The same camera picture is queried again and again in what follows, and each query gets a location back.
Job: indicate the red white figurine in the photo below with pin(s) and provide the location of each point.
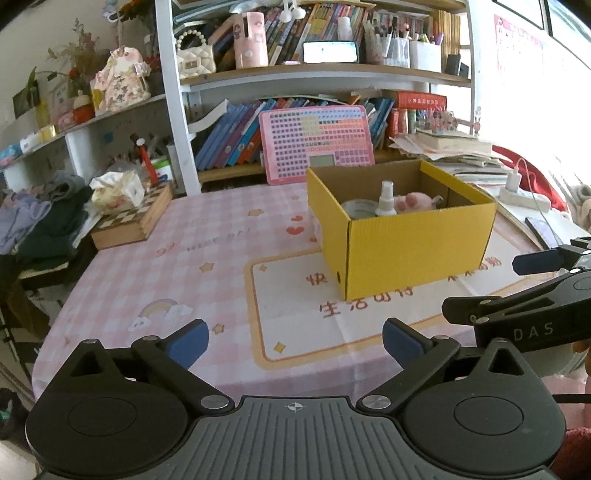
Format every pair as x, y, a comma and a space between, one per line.
84, 110

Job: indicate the pink checked tablecloth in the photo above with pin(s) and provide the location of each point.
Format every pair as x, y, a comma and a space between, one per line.
161, 277

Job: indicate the round white tin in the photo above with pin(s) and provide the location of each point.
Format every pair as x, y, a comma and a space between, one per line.
360, 208

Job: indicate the red chair back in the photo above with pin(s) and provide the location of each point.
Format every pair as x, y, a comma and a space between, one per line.
540, 177

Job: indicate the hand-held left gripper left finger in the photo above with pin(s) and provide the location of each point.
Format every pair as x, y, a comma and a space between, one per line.
189, 344

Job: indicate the wooden chess box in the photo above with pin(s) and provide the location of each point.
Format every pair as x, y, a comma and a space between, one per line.
129, 221

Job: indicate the brown jacket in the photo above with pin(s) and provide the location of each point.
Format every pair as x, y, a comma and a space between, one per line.
21, 300

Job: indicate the pink learning tablet toy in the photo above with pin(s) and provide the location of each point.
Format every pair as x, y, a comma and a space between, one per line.
318, 138

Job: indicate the pink plush pig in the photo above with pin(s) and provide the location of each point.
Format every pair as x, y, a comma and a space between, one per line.
418, 203

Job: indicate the pink cylinder holder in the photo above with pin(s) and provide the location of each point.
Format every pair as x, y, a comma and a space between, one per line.
250, 41

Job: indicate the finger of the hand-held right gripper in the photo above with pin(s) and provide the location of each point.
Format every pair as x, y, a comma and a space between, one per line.
538, 262
466, 309

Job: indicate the purple garment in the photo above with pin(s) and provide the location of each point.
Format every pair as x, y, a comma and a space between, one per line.
21, 221

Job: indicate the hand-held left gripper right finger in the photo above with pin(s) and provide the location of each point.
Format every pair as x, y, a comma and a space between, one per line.
404, 344

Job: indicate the dark flat device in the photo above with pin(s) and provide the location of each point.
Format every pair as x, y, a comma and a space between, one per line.
544, 230

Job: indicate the dried flower bunch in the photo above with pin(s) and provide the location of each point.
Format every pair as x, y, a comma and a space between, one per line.
81, 50

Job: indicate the grey garment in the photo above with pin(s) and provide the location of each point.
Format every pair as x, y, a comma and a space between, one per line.
62, 187

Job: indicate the person's left forearm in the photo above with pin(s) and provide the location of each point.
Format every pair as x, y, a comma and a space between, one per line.
577, 454

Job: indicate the black bag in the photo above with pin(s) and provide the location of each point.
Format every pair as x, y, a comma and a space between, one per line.
11, 415

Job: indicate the white quilted handbag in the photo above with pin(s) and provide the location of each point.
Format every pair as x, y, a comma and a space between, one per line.
196, 60

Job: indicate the dark green garment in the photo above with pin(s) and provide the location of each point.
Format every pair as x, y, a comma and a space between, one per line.
55, 235

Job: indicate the row of upright books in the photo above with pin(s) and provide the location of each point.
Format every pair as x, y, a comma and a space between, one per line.
318, 27

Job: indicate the white bookshelf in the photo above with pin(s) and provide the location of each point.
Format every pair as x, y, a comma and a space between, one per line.
173, 115

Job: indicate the white spray bottle dark label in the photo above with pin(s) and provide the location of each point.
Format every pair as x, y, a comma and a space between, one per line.
385, 203

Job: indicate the red book box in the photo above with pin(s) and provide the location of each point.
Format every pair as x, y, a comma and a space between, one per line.
422, 101

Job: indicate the row of slanted books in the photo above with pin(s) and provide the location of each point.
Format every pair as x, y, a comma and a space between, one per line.
231, 138

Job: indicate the stack of papers and books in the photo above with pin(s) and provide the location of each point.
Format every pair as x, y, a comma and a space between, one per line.
452, 147

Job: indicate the pen holder with tools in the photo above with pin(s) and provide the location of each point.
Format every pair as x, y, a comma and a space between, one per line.
154, 166

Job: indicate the yellow cardboard box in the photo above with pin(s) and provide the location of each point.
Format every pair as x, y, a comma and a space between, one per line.
406, 258

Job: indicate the clear pen cup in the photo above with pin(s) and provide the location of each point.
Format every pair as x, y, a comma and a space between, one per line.
388, 46

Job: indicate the floral plush doll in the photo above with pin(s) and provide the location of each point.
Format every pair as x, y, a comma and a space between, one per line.
122, 81

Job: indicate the floral tissue pack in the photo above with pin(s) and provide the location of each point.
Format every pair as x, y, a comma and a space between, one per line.
117, 191

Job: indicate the white power strip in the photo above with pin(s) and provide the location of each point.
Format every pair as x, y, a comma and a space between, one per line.
526, 199

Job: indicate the white plugged charger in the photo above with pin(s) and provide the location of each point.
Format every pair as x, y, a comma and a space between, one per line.
513, 182

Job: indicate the small picture frame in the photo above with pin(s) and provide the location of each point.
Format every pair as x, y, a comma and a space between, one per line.
25, 102

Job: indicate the white pen cup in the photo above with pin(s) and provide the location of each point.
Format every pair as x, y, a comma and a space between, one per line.
425, 57

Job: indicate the beige plush toy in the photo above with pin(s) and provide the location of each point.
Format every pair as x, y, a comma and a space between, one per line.
584, 203

